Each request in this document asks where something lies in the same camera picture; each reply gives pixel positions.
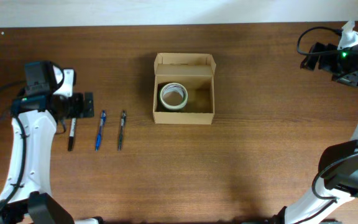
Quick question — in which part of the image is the black white marker pen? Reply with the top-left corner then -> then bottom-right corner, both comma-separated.
68,118 -> 76,152

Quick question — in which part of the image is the blue ballpoint pen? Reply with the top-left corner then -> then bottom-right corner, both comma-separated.
95,110 -> 106,151

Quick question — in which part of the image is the black ballpoint pen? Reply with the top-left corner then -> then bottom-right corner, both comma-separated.
117,110 -> 126,152

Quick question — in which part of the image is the cream masking tape roll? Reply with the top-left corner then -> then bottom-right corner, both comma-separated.
158,83 -> 188,111

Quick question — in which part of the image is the cardboard box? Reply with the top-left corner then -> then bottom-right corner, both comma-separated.
153,53 -> 216,124

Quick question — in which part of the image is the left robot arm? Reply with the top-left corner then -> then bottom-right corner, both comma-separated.
0,60 -> 94,223

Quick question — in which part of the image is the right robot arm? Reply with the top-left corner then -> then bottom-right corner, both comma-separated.
264,21 -> 358,223

